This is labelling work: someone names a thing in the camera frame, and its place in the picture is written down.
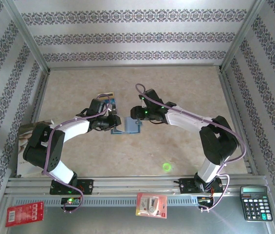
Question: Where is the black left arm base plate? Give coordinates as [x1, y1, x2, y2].
[49, 179, 94, 195]

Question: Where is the grey metal shelf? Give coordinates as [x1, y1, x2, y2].
[0, 195, 275, 234]

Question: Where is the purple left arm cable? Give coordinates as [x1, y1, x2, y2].
[41, 94, 111, 213]

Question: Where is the slotted grey cable duct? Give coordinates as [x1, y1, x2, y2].
[13, 197, 201, 208]

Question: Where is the aluminium frame side bar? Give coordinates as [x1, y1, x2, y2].
[30, 70, 52, 124]
[219, 70, 259, 176]

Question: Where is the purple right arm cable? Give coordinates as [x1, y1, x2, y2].
[135, 83, 247, 212]

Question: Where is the aluminium frame back bar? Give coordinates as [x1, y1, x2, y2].
[47, 63, 223, 72]

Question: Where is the red flat product pack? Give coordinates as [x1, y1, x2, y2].
[5, 201, 45, 228]

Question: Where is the aluminium frame post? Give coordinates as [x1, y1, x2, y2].
[2, 0, 52, 74]
[219, 0, 267, 74]

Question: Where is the red blister pack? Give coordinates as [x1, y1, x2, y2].
[136, 192, 168, 219]

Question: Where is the blue card holder wallet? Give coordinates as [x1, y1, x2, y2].
[110, 116, 145, 136]

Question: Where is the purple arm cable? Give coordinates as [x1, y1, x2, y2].
[135, 83, 247, 212]
[41, 94, 111, 213]

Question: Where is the book with white spine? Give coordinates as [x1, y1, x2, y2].
[17, 121, 53, 178]

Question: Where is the black desk calculator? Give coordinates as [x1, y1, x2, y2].
[239, 185, 274, 222]

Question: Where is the aluminium mounting rail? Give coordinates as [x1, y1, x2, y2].
[4, 176, 271, 196]

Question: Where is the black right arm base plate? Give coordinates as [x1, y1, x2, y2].
[179, 177, 224, 195]

